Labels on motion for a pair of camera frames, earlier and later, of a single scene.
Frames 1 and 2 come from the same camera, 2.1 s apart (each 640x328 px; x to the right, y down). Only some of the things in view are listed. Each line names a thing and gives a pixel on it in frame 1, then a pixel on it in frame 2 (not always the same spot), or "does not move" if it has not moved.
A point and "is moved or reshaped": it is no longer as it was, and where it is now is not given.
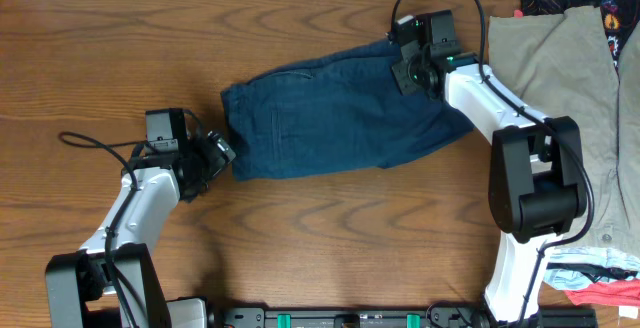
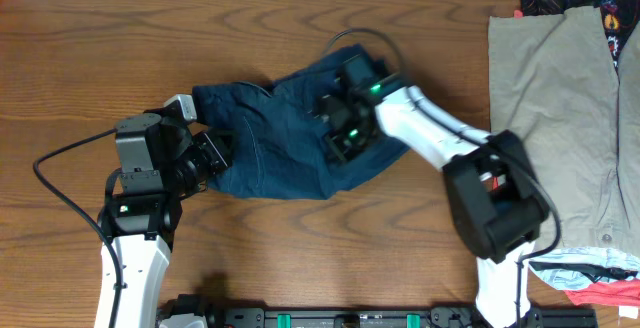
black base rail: x=440 y=316 does not move
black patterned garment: x=621 y=12 does not move
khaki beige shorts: x=564 y=66 does not move
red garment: x=617 y=293 does not move
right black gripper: x=405 y=75 -> x=333 y=119
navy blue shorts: x=338 y=112 is moved or reshaped
